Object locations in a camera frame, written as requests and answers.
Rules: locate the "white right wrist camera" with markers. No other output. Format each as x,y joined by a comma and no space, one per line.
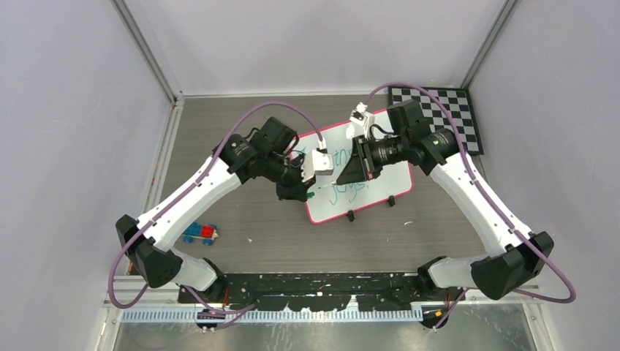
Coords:
362,120

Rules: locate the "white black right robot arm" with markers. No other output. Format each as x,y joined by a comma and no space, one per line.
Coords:
509,260

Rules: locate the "blue red toy car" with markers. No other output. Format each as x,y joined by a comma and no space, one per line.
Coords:
206,234

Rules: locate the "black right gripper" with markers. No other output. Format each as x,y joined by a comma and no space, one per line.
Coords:
362,152

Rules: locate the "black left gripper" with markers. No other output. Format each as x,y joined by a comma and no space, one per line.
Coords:
298,190

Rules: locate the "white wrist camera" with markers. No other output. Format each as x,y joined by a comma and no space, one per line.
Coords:
362,120
317,162

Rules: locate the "pink framed whiteboard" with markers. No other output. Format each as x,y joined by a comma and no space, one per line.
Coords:
336,201

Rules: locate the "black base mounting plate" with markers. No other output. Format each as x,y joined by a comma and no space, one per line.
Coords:
326,292

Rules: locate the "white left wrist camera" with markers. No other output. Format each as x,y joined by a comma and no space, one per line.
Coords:
317,162

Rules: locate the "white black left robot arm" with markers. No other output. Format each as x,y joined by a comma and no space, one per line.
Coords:
150,238

